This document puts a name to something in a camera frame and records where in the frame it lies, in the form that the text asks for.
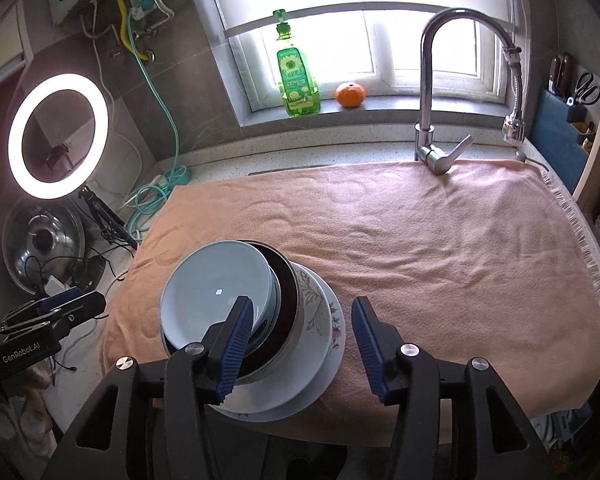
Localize orange tangerine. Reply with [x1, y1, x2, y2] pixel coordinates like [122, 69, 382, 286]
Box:
[335, 82, 368, 109]

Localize white heater cable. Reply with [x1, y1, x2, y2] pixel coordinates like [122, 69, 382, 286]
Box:
[82, 2, 156, 201]

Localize black cable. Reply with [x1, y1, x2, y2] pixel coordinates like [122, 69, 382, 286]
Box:
[25, 255, 131, 386]

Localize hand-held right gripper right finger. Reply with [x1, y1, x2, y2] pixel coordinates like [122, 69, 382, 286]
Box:
[351, 296, 561, 480]

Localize light blue ceramic bowl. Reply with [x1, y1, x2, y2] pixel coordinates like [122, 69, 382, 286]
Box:
[159, 240, 281, 356]

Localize chrome faucet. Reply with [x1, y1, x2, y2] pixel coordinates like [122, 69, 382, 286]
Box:
[412, 8, 526, 176]

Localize small floral white plate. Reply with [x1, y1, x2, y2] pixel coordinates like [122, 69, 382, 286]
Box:
[287, 264, 331, 361]

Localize white wall socket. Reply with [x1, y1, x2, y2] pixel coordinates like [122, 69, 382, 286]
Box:
[130, 0, 159, 22]

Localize black tripod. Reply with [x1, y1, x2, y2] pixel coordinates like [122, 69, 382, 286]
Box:
[77, 185, 141, 251]

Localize dark-handled knife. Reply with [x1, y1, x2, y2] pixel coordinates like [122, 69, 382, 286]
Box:
[550, 55, 564, 97]
[560, 52, 576, 98]

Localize green dish soap bottle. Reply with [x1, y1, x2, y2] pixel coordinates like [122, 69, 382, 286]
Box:
[271, 8, 322, 118]

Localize white counter cable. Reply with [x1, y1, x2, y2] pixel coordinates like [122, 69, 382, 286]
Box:
[102, 267, 131, 302]

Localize blue patterned cloth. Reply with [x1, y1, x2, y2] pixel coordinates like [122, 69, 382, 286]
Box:
[530, 400, 594, 457]

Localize person's left hand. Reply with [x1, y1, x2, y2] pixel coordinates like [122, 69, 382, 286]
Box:
[20, 365, 56, 441]

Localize yellow hose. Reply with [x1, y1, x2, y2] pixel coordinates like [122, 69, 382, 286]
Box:
[115, 0, 148, 63]

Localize white ring light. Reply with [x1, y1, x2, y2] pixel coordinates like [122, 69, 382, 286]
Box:
[7, 72, 112, 200]

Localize large steel bowl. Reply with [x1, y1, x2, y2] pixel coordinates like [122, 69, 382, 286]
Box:
[162, 242, 302, 387]

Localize blue knife holder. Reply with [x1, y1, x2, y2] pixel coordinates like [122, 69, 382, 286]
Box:
[532, 87, 600, 193]

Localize large white leaf-pattern plate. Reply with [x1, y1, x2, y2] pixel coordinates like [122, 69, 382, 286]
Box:
[207, 310, 347, 423]

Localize teal cable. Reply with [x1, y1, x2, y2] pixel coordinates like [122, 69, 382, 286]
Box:
[127, 5, 191, 233]

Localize window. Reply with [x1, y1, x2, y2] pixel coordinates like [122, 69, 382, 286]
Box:
[200, 0, 521, 116]

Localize teal power strip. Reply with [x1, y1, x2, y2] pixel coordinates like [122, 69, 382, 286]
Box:
[152, 167, 191, 189]

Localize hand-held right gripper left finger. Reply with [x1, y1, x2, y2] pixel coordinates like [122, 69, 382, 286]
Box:
[40, 296, 255, 480]

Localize black scissors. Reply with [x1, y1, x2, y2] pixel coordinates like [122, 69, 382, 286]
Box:
[567, 71, 600, 107]

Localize peach towel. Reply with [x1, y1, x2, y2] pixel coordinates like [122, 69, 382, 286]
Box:
[100, 160, 600, 441]

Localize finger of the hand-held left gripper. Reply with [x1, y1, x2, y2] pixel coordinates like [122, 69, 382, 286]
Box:
[40, 287, 107, 328]

